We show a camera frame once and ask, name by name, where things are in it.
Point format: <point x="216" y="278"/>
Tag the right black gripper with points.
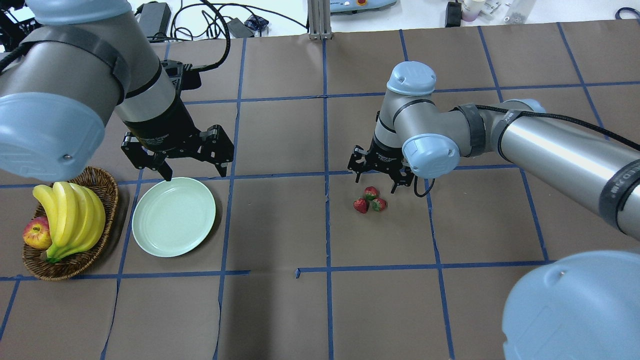
<point x="385" y="153"/>

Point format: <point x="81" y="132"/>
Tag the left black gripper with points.
<point x="161" y="129"/>

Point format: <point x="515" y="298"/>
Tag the red strawberry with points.
<point x="378" y="204"/>
<point x="370" y="193"/>
<point x="361" y="205"/>

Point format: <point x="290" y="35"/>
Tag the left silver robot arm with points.
<point x="88" y="60"/>

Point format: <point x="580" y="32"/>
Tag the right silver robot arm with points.
<point x="581" y="307"/>

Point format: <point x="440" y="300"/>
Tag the light green plate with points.
<point x="174" y="217"/>

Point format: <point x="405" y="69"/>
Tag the yellow banana bunch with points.
<point x="77" y="218"/>

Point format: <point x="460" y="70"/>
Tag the black power adapter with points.
<point x="153" y="18"/>

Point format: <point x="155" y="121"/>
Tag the brown wicker basket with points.
<point x="104" y="185"/>

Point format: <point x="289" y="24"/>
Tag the red yellow apple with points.
<point x="37" y="234"/>

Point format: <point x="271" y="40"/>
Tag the blue teach pendant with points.
<point x="356" y="6"/>

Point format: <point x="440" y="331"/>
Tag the white paper cup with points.
<point x="471" y="9"/>

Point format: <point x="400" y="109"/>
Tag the aluminium frame post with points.
<point x="318" y="17"/>

